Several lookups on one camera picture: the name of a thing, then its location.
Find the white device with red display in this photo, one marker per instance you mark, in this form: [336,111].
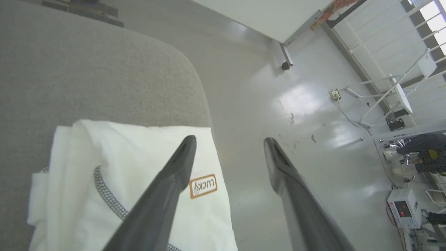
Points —
[404,207]

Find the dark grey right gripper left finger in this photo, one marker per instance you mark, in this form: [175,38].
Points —
[156,205]

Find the floor power socket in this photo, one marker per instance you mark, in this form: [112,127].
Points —
[335,94]

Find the white long-sleeve shirt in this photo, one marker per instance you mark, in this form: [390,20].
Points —
[83,195]

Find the dark floor base plate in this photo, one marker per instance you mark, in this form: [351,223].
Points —
[87,10]

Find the grey fabric sofa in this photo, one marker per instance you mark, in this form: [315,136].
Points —
[87,62]

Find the plain white partition panel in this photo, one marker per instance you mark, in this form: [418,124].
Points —
[271,14]

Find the white folding chair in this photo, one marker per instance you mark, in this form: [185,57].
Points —
[400,69]

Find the grey metal panel stand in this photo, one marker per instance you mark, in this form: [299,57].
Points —
[287,52]

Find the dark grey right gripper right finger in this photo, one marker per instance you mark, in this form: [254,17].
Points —
[303,209]

